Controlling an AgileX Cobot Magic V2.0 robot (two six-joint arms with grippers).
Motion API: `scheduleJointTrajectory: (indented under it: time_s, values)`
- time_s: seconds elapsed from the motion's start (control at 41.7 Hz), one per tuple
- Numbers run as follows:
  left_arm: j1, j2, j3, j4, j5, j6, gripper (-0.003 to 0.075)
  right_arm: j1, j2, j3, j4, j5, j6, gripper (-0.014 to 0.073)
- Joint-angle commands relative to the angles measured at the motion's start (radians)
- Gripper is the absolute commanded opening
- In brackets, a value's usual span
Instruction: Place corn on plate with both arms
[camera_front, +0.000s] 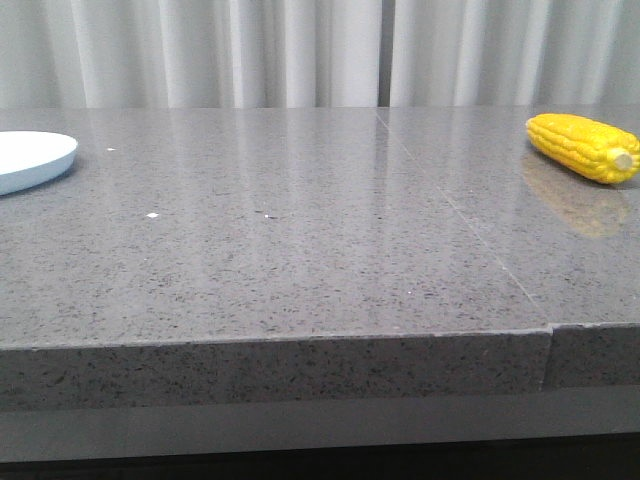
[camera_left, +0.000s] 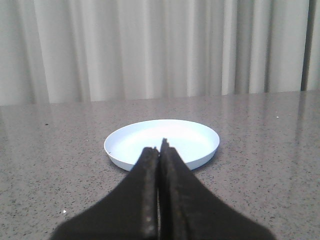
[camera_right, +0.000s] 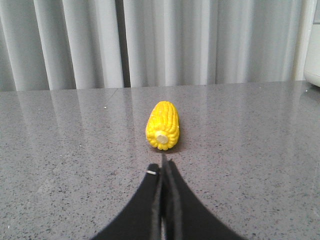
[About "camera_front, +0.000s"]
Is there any light blue round plate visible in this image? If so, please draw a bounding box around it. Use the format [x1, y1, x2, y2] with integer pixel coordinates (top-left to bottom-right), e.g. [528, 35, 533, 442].
[1, 131, 79, 195]

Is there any yellow plastic corn cob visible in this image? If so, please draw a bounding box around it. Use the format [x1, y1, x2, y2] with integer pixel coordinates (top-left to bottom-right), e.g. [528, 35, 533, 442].
[526, 113, 639, 185]

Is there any white pleated curtain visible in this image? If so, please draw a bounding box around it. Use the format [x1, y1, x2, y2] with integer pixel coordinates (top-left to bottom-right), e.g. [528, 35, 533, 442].
[1, 1, 639, 108]

